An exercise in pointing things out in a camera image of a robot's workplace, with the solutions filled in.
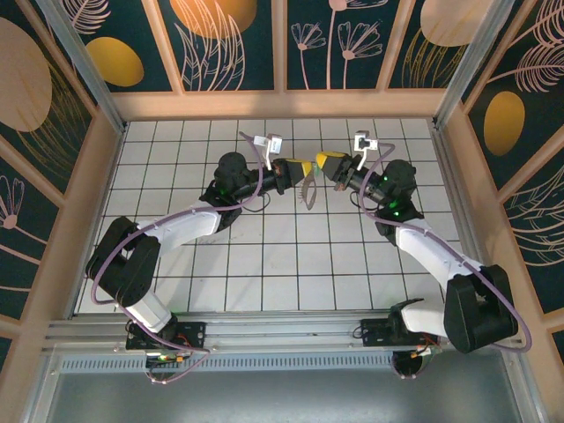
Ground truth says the silver keyring with spring coil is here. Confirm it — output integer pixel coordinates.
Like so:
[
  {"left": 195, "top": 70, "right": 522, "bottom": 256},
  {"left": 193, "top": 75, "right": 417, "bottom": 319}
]
[{"left": 297, "top": 172, "right": 319, "bottom": 212}]

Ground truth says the grey metal panel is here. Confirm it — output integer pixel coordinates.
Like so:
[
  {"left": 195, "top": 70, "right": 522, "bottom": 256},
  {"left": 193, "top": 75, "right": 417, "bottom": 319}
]
[{"left": 43, "top": 372, "right": 530, "bottom": 423}]

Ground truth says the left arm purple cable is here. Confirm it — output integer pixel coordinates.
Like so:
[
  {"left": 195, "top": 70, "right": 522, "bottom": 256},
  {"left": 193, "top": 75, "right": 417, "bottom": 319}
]
[{"left": 90, "top": 130, "right": 265, "bottom": 385}]

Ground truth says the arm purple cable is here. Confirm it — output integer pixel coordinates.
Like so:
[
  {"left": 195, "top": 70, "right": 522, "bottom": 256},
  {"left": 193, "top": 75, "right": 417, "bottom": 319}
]
[
  {"left": 90, "top": 130, "right": 265, "bottom": 385},
  {"left": 359, "top": 141, "right": 533, "bottom": 381}
]

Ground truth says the aluminium side rail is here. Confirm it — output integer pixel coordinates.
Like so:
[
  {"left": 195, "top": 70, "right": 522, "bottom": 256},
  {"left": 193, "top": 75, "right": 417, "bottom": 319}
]
[{"left": 429, "top": 118, "right": 503, "bottom": 315}]

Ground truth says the aluminium corner post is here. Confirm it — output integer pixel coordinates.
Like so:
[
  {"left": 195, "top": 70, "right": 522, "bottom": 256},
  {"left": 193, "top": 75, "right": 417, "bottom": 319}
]
[
  {"left": 34, "top": 0, "right": 130, "bottom": 136},
  {"left": 432, "top": 0, "right": 516, "bottom": 130}
]

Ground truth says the long aluminium mounting rail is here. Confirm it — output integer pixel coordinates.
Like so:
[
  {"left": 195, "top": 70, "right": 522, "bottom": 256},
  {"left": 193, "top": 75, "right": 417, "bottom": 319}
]
[{"left": 41, "top": 310, "right": 525, "bottom": 353}]

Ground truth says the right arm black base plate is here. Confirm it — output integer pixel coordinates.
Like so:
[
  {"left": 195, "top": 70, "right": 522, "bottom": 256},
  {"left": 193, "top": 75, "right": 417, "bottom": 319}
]
[{"left": 359, "top": 317, "right": 442, "bottom": 349}]

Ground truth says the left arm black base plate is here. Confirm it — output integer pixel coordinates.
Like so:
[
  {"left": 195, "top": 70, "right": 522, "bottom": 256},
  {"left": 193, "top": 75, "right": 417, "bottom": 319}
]
[{"left": 125, "top": 320, "right": 208, "bottom": 353}]

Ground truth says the slotted grey cable duct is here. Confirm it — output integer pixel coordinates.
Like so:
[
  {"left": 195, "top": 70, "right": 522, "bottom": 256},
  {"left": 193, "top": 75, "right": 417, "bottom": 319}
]
[{"left": 56, "top": 353, "right": 508, "bottom": 375}]

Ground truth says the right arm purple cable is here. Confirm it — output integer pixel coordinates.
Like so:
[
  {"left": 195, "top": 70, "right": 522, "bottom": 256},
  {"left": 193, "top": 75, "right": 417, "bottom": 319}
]
[{"left": 359, "top": 141, "right": 533, "bottom": 381}]

